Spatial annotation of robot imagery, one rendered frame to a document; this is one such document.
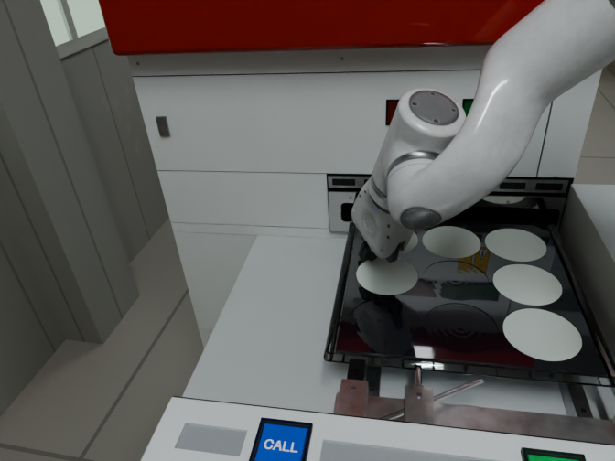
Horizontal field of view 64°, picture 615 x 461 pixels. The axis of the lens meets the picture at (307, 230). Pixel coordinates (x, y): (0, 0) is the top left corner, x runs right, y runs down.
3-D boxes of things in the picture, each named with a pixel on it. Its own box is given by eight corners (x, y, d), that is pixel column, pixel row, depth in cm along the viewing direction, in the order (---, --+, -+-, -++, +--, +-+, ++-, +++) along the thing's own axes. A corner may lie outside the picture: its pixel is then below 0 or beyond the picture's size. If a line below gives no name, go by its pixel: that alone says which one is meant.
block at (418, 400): (404, 398, 63) (404, 382, 61) (431, 401, 62) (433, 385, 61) (403, 455, 56) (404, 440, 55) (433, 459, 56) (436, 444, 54)
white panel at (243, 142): (177, 226, 114) (131, 47, 92) (554, 241, 99) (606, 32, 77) (171, 233, 111) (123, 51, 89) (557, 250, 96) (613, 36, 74)
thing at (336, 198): (330, 227, 104) (329, 187, 99) (554, 235, 96) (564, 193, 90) (329, 231, 102) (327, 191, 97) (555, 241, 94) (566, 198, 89)
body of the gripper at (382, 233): (357, 170, 71) (342, 216, 80) (394, 224, 66) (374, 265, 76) (399, 157, 74) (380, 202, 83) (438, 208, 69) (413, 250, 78)
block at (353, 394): (342, 391, 64) (341, 377, 63) (368, 394, 64) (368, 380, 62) (334, 447, 58) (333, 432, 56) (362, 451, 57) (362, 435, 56)
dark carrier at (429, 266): (358, 220, 96) (358, 219, 96) (545, 228, 90) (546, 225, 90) (335, 353, 68) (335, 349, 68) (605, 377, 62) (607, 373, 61)
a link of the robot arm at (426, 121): (433, 212, 66) (428, 161, 71) (474, 143, 55) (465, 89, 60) (372, 203, 65) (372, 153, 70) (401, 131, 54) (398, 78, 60)
